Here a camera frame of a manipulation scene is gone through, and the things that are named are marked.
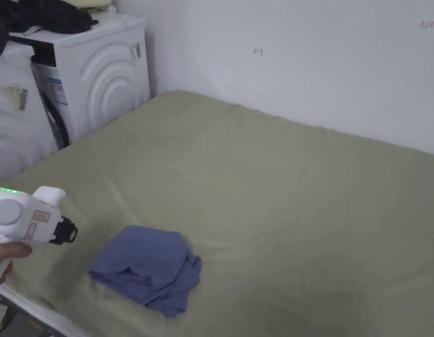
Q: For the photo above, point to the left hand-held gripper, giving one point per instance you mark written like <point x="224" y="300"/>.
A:
<point x="13" y="215"/>

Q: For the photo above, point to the person's left hand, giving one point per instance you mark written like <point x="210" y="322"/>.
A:
<point x="10" y="250"/>

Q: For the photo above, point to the white washing machine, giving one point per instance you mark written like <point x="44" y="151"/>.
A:
<point x="17" y="140"/>
<point x="97" y="80"/>

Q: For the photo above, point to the blue shirt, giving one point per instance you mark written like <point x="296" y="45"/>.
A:
<point x="150" y="268"/>

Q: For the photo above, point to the bed with pale green sheet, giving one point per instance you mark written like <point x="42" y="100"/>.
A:
<point x="273" y="210"/>

